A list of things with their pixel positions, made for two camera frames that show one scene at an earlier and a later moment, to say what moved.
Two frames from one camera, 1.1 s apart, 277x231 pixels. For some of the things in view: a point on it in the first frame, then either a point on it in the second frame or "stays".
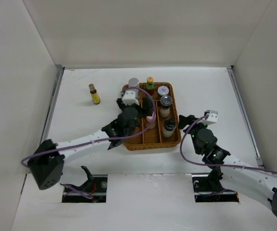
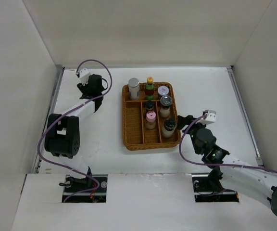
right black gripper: x=183 y=120 stays
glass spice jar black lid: x=165 y=102 stays
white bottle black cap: x=169 y=127 stays
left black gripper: x=146 y=110 to x=83 y=87
